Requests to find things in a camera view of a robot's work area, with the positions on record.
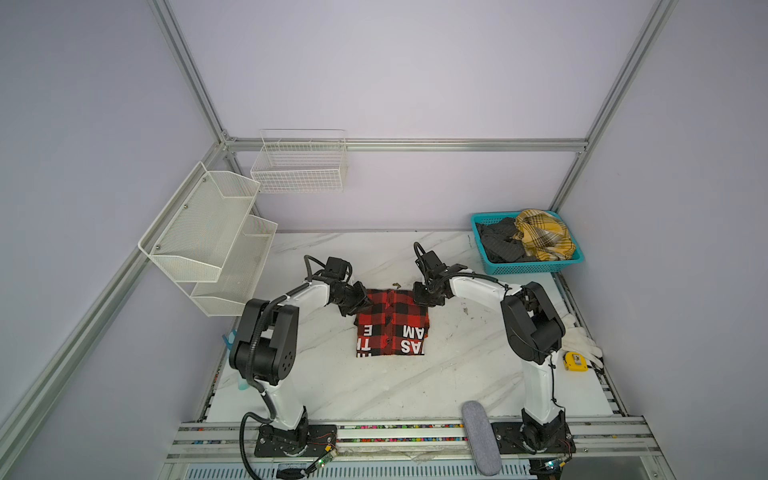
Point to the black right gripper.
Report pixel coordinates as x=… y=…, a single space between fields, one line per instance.
x=418 y=299

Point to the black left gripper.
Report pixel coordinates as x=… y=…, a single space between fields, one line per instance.
x=362 y=300

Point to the red black plaid shirt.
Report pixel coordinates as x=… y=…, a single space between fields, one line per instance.
x=394 y=324

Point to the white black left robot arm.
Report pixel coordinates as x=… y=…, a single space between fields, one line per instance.
x=265 y=349

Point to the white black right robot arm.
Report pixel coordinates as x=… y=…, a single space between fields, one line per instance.
x=534 y=332

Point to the dark grey shirt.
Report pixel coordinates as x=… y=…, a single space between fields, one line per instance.
x=500 y=243

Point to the yellow plaid shirt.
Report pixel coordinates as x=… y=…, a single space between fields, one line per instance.
x=544 y=236

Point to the white mesh lower shelf bin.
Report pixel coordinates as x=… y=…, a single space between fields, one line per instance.
x=241 y=271

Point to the white mesh shelf bin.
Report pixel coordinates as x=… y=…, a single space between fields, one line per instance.
x=241 y=271
x=193 y=236

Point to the white work glove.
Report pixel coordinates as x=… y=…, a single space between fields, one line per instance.
x=577 y=340

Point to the yellow tape measure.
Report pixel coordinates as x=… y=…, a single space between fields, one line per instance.
x=575 y=362

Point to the white mesh upper shelf bin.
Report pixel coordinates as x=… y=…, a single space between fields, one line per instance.
x=193 y=236

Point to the grey foam microphone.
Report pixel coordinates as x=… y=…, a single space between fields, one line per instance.
x=481 y=438

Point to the white wire wall basket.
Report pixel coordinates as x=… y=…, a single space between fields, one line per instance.
x=293 y=161

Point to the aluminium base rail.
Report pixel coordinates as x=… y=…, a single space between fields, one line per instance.
x=614 y=447

